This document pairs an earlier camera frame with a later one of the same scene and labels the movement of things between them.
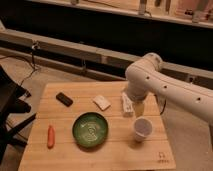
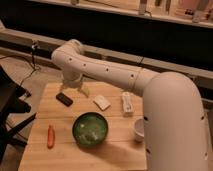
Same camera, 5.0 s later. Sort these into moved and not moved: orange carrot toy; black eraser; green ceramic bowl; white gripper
Moved: white gripper
Not moved: orange carrot toy; black eraser; green ceramic bowl
